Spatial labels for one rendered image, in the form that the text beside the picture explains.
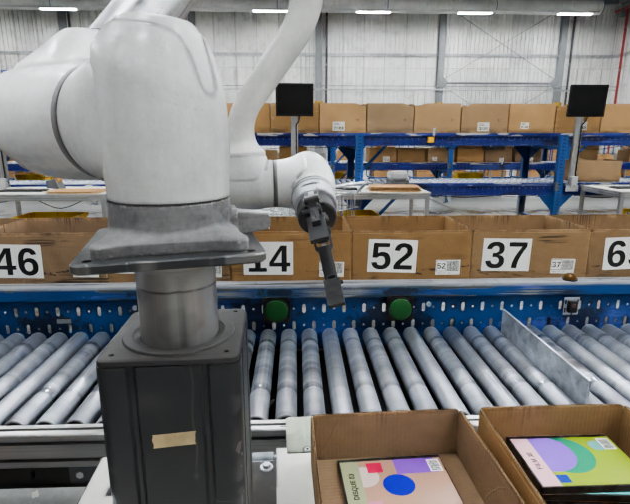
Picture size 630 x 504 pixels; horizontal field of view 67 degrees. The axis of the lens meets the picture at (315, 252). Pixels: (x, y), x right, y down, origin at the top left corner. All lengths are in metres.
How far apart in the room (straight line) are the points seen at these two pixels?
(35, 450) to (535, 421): 1.01
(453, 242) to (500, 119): 4.97
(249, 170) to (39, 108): 0.43
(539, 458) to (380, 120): 5.39
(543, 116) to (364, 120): 2.22
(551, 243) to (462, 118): 4.72
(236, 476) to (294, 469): 0.27
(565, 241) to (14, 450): 1.61
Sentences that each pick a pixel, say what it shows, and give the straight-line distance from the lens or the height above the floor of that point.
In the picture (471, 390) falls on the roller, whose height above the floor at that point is 0.75.
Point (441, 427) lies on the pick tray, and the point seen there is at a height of 0.81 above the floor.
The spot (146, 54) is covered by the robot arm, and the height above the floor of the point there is 1.43.
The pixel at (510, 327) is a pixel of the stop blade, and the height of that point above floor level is 0.77.
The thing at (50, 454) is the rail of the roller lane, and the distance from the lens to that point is 1.22.
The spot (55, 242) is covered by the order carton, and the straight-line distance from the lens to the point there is 1.70.
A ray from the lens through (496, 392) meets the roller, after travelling 1.28.
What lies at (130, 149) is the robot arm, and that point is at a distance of 0.59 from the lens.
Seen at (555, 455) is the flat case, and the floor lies 0.80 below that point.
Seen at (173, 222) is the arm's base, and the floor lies 1.24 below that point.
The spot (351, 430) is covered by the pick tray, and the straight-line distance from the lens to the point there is 0.94.
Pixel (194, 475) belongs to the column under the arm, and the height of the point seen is 0.91.
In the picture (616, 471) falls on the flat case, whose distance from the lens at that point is 1.01.
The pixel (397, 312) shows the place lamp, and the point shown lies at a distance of 1.54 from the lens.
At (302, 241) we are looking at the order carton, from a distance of 1.52.
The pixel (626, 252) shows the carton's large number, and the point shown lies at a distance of 1.88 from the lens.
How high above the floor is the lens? 1.34
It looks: 14 degrees down
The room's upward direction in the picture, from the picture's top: straight up
